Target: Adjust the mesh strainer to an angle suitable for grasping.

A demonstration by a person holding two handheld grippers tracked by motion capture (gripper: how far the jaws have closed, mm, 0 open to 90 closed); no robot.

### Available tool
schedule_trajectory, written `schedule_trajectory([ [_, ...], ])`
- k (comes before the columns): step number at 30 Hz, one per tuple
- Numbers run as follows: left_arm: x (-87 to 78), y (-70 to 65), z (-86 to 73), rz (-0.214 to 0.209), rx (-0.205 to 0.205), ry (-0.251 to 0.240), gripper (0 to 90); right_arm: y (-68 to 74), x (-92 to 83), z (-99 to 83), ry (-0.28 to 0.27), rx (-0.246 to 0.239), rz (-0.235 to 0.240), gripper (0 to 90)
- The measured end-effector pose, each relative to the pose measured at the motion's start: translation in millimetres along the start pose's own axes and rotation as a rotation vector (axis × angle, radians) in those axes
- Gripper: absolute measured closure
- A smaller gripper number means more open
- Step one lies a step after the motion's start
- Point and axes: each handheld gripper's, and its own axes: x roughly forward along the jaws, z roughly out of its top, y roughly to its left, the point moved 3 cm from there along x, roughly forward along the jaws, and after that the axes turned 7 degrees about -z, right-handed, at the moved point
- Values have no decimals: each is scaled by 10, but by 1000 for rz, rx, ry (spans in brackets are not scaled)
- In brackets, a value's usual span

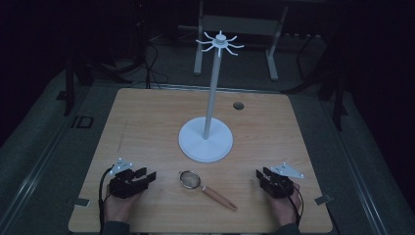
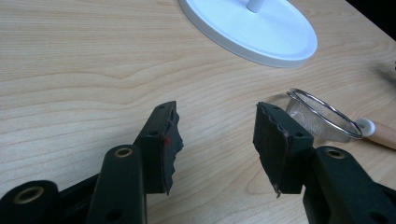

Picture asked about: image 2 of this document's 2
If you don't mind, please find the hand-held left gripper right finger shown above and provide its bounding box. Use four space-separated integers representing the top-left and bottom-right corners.
252 101 315 199

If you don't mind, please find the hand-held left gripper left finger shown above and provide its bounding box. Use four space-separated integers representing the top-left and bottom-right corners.
133 100 185 196

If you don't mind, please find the white round lamp base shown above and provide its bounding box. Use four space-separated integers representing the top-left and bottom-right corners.
177 0 318 69

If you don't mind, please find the metal mesh strainer wooden handle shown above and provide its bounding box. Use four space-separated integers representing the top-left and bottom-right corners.
285 88 396 151

